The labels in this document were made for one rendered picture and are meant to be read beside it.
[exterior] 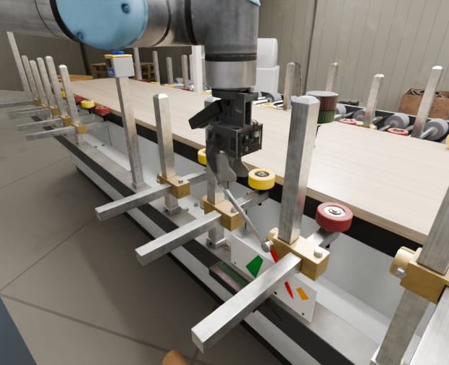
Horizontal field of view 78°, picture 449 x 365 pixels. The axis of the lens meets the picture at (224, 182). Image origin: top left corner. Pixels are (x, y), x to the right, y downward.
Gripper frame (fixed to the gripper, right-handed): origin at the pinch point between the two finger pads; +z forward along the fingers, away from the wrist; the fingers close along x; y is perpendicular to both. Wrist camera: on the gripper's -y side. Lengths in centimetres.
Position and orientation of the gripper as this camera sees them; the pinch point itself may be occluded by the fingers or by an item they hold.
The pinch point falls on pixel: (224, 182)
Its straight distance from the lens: 60.5
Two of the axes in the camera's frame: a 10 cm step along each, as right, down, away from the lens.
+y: 6.7, 3.3, -6.6
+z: 0.1, 8.9, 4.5
